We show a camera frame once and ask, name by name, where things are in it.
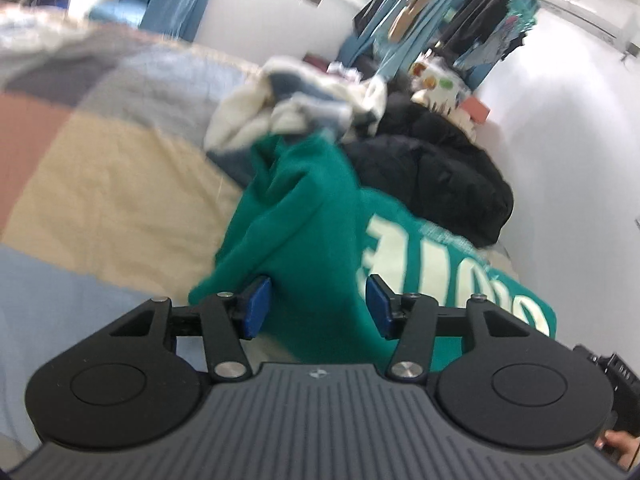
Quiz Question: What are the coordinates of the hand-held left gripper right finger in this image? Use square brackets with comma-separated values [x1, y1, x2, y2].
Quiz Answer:
[365, 274, 532, 385]

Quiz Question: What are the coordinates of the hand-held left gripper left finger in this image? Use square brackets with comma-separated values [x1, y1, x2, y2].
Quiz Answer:
[107, 276, 273, 382]

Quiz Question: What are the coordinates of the green hoodie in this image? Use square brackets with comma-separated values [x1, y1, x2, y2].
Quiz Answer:
[187, 132, 558, 376]

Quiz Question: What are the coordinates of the hanging clothes row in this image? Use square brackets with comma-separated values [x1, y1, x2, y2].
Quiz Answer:
[339, 0, 482, 82]

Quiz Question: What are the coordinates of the person's right hand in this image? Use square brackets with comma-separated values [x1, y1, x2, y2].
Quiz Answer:
[594, 430, 640, 468]

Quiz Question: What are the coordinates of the black puffer jacket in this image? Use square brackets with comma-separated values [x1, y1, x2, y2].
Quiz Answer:
[342, 90, 516, 249]

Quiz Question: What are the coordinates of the patchwork bed cover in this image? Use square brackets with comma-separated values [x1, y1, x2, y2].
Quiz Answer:
[0, 2, 521, 461]

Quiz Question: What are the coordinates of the white and blue fleece garment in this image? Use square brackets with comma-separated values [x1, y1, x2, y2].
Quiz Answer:
[204, 55, 389, 187]

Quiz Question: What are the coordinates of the pink box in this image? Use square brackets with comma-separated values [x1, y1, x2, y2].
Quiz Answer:
[457, 96, 493, 124]

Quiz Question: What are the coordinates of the polka dot pillow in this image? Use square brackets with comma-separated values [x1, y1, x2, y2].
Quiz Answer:
[407, 54, 472, 112]

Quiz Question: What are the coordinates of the tan hanging coat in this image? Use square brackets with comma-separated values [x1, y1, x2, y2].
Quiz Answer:
[387, 0, 476, 44]

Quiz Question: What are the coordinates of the black hanging garment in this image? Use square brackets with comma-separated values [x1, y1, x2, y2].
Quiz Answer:
[440, 0, 532, 62]

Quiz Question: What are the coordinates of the white air conditioner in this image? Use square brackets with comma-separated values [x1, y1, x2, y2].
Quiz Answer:
[542, 0, 640, 61]

